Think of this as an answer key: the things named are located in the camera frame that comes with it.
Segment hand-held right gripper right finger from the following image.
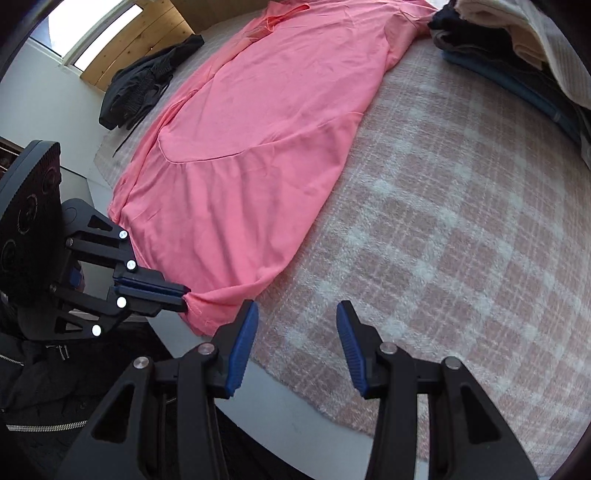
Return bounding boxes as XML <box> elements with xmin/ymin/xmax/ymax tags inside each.
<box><xmin>336</xmin><ymin>300</ymin><xmax>539</xmax><ymax>480</ymax></box>

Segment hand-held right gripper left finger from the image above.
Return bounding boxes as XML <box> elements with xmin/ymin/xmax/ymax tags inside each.
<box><xmin>55</xmin><ymin>299</ymin><xmax>259</xmax><ymax>480</ymax></box>

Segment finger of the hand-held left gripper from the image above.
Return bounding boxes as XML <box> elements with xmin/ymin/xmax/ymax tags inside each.
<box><xmin>48</xmin><ymin>284</ymin><xmax>191</xmax><ymax>342</ymax></box>
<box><xmin>65</xmin><ymin>215</ymin><xmax>192</xmax><ymax>298</ymax></box>

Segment pink t-shirt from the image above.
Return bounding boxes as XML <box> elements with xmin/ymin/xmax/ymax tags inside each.
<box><xmin>108</xmin><ymin>0</ymin><xmax>437</xmax><ymax>337</ymax></box>

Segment stack of folded clothes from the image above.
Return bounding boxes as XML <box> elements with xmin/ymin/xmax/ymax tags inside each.
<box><xmin>427</xmin><ymin>0</ymin><xmax>591</xmax><ymax>167</ymax></box>

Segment pink plaid blanket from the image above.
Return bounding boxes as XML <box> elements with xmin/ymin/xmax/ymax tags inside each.
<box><xmin>95</xmin><ymin>0</ymin><xmax>591</xmax><ymax>476</ymax></box>

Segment person's black jacket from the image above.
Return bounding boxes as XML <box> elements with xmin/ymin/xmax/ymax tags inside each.
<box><xmin>0</xmin><ymin>295</ymin><xmax>296</xmax><ymax>480</ymax></box>

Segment pine plank panel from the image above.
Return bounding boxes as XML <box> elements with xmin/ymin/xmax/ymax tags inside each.
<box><xmin>81</xmin><ymin>0</ymin><xmax>197</xmax><ymax>93</ymax></box>

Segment large light brown board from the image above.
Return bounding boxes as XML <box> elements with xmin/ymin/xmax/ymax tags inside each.
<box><xmin>171</xmin><ymin>0</ymin><xmax>278</xmax><ymax>35</ymax></box>

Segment black drawstring pants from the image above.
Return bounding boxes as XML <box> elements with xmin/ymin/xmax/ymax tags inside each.
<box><xmin>98</xmin><ymin>33</ymin><xmax>205</xmax><ymax>155</ymax></box>

